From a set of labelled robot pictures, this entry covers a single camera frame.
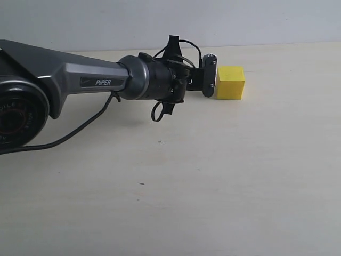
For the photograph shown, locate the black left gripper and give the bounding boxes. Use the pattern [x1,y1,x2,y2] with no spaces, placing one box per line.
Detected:
[151,35,207,116]

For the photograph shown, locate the yellow foam cube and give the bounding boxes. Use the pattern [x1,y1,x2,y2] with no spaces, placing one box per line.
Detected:
[217,66,246,100]

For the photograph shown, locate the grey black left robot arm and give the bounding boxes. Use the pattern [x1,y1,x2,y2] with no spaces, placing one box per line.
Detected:
[1,36,207,154]

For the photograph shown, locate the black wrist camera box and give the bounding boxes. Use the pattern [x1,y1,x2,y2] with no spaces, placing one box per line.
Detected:
[202,53,217,98]

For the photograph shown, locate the black camera cable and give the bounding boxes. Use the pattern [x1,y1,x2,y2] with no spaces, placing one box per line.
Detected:
[0,39,202,156]

